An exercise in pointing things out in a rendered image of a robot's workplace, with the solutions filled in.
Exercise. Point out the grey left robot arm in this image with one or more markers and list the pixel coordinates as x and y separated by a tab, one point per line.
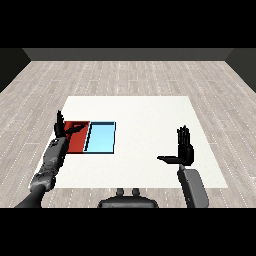
48	166

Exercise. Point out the dark grey robot body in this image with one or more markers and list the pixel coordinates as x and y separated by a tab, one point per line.
127	201

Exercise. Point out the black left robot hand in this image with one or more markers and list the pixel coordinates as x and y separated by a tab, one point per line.
59	127

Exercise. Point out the red shallow open box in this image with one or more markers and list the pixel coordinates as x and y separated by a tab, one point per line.
75	138

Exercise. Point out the light blue shallow open box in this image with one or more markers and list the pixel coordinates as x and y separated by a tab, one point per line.
100	137

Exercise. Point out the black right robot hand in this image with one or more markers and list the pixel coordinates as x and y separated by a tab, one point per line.
186	151

